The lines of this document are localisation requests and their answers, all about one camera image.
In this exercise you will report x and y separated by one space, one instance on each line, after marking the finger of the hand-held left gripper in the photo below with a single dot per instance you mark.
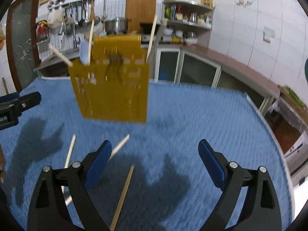
9 96
28 102

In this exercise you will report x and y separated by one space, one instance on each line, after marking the stack of bowls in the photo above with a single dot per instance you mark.
178 35

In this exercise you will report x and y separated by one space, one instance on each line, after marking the wooden cutting board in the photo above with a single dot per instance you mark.
140 12

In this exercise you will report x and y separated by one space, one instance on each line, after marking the yellow perforated utensil holder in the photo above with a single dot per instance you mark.
113 96

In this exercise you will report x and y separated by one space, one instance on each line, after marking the light blue plastic spoon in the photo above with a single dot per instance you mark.
84 51

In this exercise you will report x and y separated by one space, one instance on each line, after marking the brown frosted glass door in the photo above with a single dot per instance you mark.
21 43

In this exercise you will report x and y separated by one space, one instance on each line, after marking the blue knitted blanket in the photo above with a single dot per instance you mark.
182 130

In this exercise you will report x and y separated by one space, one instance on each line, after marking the white wall outlet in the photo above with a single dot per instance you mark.
268 35

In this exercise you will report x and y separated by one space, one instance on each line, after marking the green bottle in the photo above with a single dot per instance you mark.
167 12

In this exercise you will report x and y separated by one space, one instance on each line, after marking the steel faucet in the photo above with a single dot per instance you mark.
75 39

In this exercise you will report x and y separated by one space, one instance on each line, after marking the green round wall board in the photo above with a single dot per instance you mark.
306 68

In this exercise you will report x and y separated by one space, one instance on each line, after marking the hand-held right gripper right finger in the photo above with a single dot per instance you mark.
211 163

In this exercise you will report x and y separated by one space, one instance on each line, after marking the dark red sauce bottle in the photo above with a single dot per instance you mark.
178 13

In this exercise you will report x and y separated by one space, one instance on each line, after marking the steel wall utensil rack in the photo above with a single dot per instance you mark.
72 3

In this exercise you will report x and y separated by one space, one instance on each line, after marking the green vegetables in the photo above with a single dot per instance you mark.
294 96

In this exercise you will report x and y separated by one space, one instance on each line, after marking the small plastic covered table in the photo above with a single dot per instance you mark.
291 115

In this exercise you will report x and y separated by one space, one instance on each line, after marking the steel cooking pot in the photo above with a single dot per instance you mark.
116 25

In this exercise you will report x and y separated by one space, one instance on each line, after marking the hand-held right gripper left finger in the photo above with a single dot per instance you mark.
98 166

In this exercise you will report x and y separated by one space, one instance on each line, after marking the grey corner shelf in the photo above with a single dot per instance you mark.
190 25

